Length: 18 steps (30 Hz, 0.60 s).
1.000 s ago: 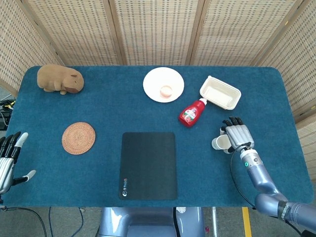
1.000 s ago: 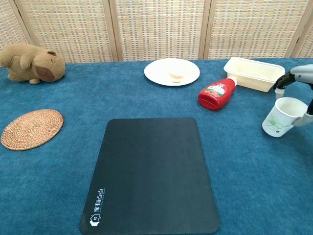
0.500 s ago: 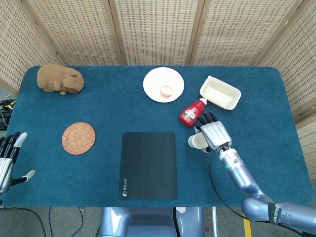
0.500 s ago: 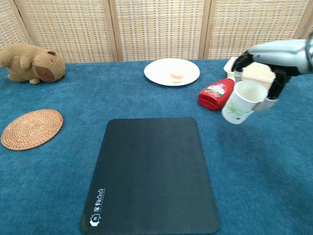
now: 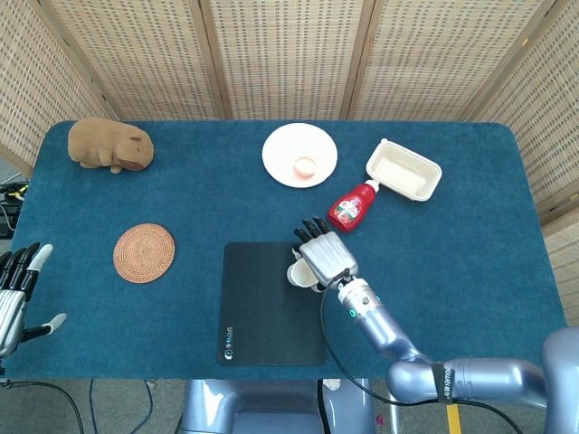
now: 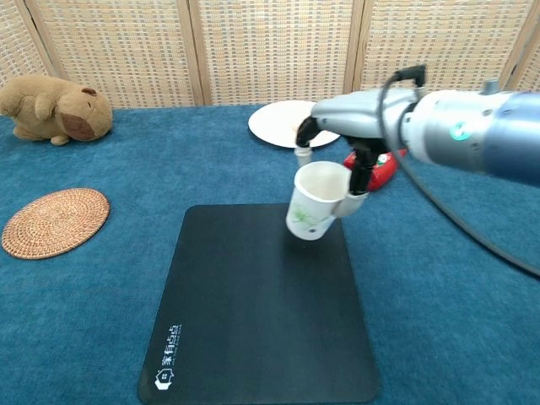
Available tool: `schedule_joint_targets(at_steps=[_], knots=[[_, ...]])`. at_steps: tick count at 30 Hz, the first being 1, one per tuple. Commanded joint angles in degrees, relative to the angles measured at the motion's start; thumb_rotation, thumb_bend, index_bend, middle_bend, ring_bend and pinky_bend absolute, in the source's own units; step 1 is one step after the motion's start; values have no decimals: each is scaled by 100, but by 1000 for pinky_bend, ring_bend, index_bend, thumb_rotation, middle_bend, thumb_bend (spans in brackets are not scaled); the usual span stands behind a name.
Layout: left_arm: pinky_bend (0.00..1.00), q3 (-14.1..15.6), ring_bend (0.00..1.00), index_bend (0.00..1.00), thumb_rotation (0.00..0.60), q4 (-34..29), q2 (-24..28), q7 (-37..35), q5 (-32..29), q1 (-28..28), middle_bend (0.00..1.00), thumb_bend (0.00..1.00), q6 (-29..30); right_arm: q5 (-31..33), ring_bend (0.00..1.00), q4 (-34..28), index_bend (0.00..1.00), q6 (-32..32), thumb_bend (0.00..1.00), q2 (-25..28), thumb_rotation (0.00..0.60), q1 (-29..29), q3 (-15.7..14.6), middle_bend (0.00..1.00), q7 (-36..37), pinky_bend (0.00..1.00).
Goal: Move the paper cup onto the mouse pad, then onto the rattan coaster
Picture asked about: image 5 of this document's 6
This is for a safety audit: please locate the grey-blue robot torso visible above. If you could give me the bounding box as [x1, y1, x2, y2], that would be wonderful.
[177, 378, 377, 434]

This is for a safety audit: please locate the white paper cup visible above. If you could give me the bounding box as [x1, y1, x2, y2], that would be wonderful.
[286, 255, 319, 289]

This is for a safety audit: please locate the cream rectangular food container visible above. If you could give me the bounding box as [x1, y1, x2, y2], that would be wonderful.
[365, 138, 443, 203]

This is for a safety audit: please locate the black mouse pad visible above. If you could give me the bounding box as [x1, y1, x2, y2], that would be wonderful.
[217, 241, 328, 368]

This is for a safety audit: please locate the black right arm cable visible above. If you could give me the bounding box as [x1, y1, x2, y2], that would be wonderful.
[319, 268, 526, 434]

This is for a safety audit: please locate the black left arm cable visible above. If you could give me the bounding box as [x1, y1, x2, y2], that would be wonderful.
[0, 378, 87, 434]

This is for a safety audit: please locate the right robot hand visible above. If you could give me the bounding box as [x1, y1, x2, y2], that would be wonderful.
[290, 216, 361, 293]

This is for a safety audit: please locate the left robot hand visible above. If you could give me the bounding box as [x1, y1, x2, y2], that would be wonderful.
[0, 242, 68, 359]

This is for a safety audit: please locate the round woven rattan coaster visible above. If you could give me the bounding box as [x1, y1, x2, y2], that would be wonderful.
[112, 222, 176, 285]

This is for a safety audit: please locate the white round plate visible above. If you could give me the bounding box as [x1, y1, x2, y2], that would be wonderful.
[261, 122, 339, 189]

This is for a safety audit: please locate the brown capybara plush toy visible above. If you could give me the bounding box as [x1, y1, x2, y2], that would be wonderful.
[67, 117, 156, 175]

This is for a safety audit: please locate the black equipment with yellow cables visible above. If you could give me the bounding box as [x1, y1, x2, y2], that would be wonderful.
[0, 179, 31, 241]

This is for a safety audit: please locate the black velcro arm strap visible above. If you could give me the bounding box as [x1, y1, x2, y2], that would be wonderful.
[429, 361, 454, 406]

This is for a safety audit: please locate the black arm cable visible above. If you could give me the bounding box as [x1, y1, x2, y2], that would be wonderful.
[319, 268, 526, 434]
[0, 378, 87, 434]

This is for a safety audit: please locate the blue table cloth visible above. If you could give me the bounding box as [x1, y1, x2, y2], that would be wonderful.
[3, 119, 569, 382]

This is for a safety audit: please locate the red ketchup bottle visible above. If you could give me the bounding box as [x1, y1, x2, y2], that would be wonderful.
[327, 179, 381, 234]

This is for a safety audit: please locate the blue floor cable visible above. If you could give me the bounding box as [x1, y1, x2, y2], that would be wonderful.
[88, 378, 156, 434]

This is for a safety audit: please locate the woven bamboo folding screen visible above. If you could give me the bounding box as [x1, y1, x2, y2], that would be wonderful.
[0, 0, 579, 326]

